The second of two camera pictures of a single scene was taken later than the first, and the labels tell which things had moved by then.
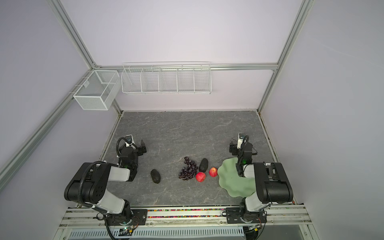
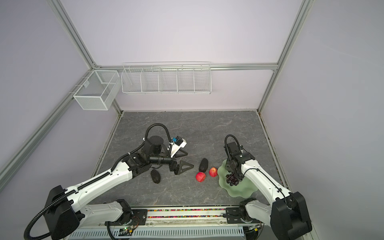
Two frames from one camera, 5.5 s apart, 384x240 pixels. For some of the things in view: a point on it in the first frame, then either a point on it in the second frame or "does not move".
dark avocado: (155, 175) does not move
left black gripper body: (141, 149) -> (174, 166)
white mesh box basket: (98, 92) does not move
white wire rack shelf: (166, 78) does not move
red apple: (200, 176) does not move
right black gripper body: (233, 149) -> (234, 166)
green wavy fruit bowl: (229, 179) does not move
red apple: (213, 172) does not move
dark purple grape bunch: (188, 172) -> (232, 179)
